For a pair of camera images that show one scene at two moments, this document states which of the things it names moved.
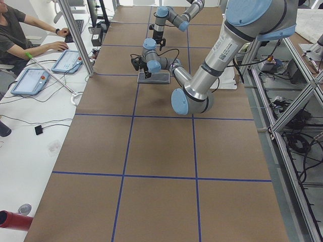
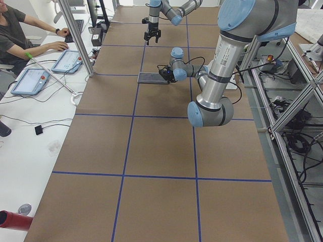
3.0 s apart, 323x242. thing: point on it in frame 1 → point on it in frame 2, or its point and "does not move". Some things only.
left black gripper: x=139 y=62 → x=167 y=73
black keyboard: x=69 y=38 does not move
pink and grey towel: x=155 y=78 does not move
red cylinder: x=14 y=220 does not move
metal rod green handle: x=31 y=57 does not move
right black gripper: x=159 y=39 → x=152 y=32
